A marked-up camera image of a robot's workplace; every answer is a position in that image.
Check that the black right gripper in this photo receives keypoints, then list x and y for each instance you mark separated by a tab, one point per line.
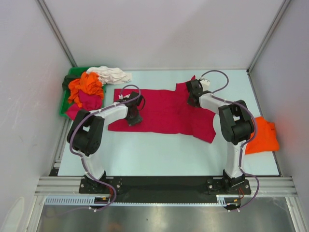
189	103

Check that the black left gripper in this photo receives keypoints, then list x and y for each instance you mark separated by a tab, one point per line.
138	120

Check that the crimson t shirt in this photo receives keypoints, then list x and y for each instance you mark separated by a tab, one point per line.
167	112

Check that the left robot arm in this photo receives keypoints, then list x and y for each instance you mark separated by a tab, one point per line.
86	132

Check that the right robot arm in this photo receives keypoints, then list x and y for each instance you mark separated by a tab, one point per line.
237	125

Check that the magenta t shirt in bin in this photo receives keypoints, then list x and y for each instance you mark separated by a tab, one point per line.
86	102

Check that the white t shirt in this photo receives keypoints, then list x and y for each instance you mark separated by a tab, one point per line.
112	76

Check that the crumpled orange t shirt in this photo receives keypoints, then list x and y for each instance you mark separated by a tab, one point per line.
89	84

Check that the green plastic bin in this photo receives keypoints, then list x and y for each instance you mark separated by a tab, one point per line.
64	102

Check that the dark green t shirt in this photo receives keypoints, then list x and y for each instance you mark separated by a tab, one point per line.
67	79

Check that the folded orange t shirt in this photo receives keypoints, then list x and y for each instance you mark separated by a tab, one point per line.
266	139

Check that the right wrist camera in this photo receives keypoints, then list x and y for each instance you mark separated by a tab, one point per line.
205	84

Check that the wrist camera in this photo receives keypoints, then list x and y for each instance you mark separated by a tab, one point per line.
205	84
123	97

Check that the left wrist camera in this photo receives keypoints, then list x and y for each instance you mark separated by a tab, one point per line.
123	97

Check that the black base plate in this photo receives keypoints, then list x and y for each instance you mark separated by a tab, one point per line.
164	189

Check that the grey slotted cable duct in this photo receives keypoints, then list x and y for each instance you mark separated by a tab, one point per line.
92	201

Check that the aluminium frame rail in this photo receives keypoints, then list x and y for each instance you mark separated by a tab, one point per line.
69	186

